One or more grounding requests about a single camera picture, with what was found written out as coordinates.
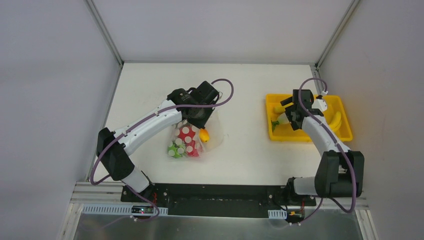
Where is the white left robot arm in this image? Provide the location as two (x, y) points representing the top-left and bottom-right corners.
(96, 81), (221, 203)

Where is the clear zip top bag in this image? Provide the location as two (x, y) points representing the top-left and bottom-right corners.
(166, 112), (224, 159)

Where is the yellow plastic tray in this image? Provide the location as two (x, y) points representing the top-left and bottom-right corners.
(265, 93), (354, 144)

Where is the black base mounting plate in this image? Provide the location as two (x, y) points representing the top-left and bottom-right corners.
(141, 183), (317, 218)

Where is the red fake food ball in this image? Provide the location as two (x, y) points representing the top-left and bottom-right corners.
(173, 123), (203, 158)

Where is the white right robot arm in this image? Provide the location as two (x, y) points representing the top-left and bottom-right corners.
(281, 89), (365, 205)

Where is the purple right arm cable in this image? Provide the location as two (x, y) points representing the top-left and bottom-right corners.
(298, 77), (358, 229)

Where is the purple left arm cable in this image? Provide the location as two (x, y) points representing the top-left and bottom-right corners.
(89, 78), (235, 223)

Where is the yellow fake banana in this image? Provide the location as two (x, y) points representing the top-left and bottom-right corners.
(328, 111), (342, 132)

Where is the yellow fake corn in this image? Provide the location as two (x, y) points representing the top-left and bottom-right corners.
(273, 105), (286, 114)

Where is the aluminium frame rail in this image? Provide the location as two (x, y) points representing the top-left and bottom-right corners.
(82, 0), (124, 181)

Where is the green fake food ball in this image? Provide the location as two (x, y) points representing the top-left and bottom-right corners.
(167, 142), (186, 159)

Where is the white fake radish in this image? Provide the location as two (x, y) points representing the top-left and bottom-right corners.
(271, 113), (290, 132)

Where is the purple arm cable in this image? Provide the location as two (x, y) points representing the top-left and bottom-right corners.
(298, 77), (358, 229)
(89, 78), (235, 223)

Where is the orange fake food ball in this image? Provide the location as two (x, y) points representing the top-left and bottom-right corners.
(199, 128), (210, 143)

